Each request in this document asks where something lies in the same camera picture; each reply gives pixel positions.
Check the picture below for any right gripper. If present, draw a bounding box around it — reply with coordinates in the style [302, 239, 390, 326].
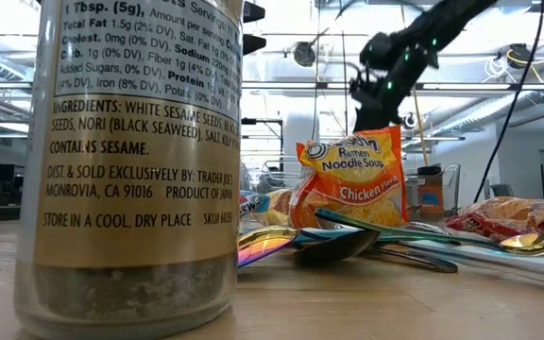
[349, 32, 438, 133]

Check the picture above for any orange chicken ramen pack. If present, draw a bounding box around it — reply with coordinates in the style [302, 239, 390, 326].
[289, 125, 410, 230]

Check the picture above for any black-lid orange spice bottle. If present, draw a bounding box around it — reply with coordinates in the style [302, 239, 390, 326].
[416, 164, 445, 222]

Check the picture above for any yellow ramen noodle pack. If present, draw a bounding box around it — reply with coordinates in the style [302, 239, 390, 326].
[252, 188, 297, 227]

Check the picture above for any black metal spoon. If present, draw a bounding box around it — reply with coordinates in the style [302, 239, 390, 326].
[293, 229, 380, 265]

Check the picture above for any blue less-sodium ramen pack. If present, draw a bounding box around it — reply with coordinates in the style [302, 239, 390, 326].
[238, 189, 272, 221]

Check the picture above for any silver metal spoon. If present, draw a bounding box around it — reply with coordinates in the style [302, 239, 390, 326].
[375, 247, 460, 274]

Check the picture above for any rainbow iridescent metal spoon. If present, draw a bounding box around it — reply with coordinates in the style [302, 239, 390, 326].
[237, 225, 299, 268]

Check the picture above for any red ramen noodle pack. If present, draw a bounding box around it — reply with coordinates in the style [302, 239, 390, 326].
[445, 196, 544, 243]

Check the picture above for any tan-lid furikake seasoning jar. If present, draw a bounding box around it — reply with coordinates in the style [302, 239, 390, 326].
[14, 0, 244, 340]

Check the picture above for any gold iridescent metal spoon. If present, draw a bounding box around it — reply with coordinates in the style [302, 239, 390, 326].
[314, 208, 544, 257]

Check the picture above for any teal white patterned utensil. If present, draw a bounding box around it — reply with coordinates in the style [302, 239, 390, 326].
[408, 240, 544, 294]

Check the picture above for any black gantry stand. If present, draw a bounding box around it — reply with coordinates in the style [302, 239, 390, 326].
[242, 117, 285, 174]

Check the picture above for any white pillar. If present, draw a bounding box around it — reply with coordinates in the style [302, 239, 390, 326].
[283, 110, 320, 162]

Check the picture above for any long ceiling light bar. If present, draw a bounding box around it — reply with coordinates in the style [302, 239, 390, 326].
[0, 80, 544, 92]

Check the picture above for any grey office chair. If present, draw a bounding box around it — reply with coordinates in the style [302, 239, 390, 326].
[488, 182, 514, 199]

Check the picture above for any yellow hanging cable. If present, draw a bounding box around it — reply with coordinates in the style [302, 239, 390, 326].
[399, 4, 430, 167]

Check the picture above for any black hanging coiled cable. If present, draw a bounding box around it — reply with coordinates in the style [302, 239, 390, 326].
[340, 27, 349, 131]

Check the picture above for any silver ventilation duct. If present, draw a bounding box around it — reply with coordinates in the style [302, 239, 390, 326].
[434, 70, 544, 138]

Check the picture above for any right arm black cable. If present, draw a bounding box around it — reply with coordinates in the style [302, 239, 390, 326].
[472, 0, 544, 203]

